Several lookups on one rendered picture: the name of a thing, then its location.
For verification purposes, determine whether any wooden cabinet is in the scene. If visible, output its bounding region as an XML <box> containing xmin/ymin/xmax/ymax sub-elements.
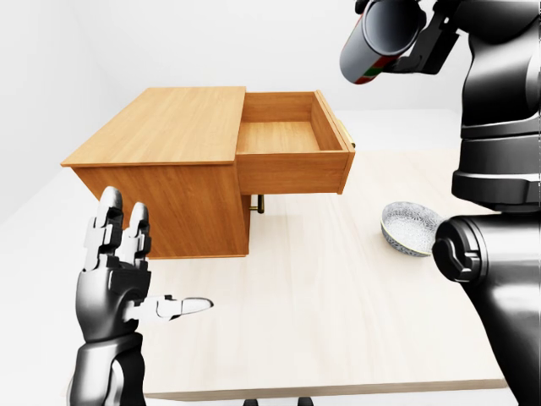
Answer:
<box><xmin>60</xmin><ymin>85</ymin><xmax>266</xmax><ymax>260</ymax></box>

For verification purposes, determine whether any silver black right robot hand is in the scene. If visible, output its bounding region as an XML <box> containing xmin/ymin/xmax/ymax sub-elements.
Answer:
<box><xmin>353</xmin><ymin>0</ymin><xmax>461</xmax><ymax>77</ymax></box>

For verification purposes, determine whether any wooden drawer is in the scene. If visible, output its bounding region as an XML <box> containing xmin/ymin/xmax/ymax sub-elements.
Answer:
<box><xmin>235</xmin><ymin>90</ymin><xmax>357</xmax><ymax>196</ymax></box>

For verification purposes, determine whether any patterned white blue bowl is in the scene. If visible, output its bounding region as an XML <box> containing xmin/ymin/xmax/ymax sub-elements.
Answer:
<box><xmin>380</xmin><ymin>200</ymin><xmax>445</xmax><ymax>260</ymax></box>

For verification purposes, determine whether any grey ketchup bottle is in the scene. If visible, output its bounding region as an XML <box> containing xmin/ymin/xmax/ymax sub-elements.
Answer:
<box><xmin>339</xmin><ymin>0</ymin><xmax>427</xmax><ymax>85</ymax></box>

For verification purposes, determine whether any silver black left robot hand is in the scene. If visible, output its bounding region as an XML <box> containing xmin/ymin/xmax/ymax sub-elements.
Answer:
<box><xmin>74</xmin><ymin>186</ymin><xmax>215</xmax><ymax>345</ymax></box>

